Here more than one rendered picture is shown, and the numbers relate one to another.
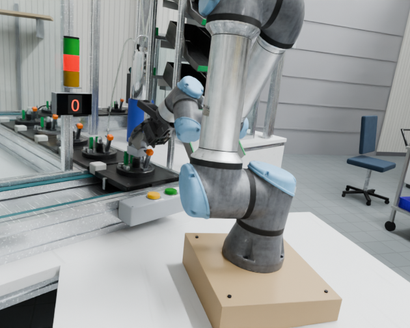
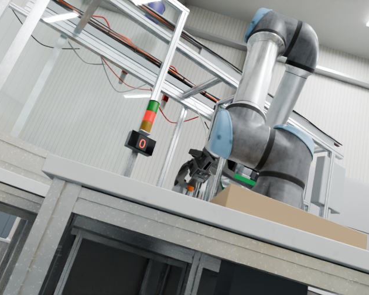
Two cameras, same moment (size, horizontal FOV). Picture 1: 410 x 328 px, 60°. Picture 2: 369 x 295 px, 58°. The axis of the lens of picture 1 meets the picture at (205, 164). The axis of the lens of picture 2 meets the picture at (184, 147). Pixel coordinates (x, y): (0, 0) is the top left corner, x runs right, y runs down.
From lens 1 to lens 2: 0.64 m
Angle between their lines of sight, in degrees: 40
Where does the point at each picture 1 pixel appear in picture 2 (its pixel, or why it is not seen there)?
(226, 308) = (234, 187)
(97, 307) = not seen: hidden behind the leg
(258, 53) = (285, 78)
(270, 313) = (281, 214)
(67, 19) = (155, 93)
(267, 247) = (284, 189)
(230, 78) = (260, 61)
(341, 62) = not seen: outside the picture
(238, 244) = (256, 188)
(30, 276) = not seen: hidden behind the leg
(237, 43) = (266, 44)
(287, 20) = (305, 44)
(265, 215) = (283, 158)
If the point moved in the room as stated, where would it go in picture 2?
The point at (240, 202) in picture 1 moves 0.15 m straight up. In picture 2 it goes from (260, 136) to (272, 85)
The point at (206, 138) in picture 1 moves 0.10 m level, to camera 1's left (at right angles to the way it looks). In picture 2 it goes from (238, 95) to (202, 91)
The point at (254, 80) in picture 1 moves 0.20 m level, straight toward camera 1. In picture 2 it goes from (282, 99) to (277, 60)
